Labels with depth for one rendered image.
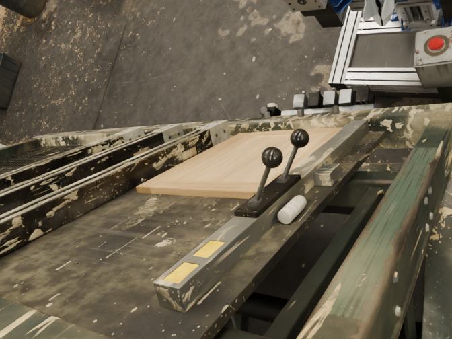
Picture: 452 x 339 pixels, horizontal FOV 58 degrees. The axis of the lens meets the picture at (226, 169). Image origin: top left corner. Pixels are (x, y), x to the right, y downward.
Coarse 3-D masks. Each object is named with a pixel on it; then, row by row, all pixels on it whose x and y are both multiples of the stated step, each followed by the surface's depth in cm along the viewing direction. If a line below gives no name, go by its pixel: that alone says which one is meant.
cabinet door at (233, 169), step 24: (240, 144) 139; (264, 144) 132; (288, 144) 127; (312, 144) 121; (192, 168) 121; (216, 168) 116; (240, 168) 111; (264, 168) 107; (144, 192) 111; (168, 192) 106; (192, 192) 101; (216, 192) 97; (240, 192) 93
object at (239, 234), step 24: (360, 120) 128; (336, 144) 107; (312, 168) 92; (288, 192) 82; (264, 216) 74; (216, 240) 66; (240, 240) 67; (216, 264) 62; (168, 288) 56; (192, 288) 57
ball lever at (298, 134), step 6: (294, 132) 79; (300, 132) 78; (306, 132) 79; (294, 138) 78; (300, 138) 78; (306, 138) 78; (294, 144) 79; (300, 144) 78; (306, 144) 79; (294, 150) 81; (294, 156) 81; (288, 162) 82; (288, 168) 83; (282, 174) 84; (276, 180) 84; (282, 180) 84
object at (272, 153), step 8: (264, 152) 69; (272, 152) 69; (280, 152) 69; (264, 160) 69; (272, 160) 69; (280, 160) 69; (264, 176) 72; (264, 184) 73; (256, 192) 74; (256, 200) 75
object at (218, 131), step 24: (168, 144) 135; (192, 144) 140; (216, 144) 151; (120, 168) 114; (144, 168) 121; (168, 168) 130; (72, 192) 101; (96, 192) 107; (120, 192) 114; (0, 216) 91; (24, 216) 91; (48, 216) 96; (72, 216) 101; (0, 240) 87; (24, 240) 91
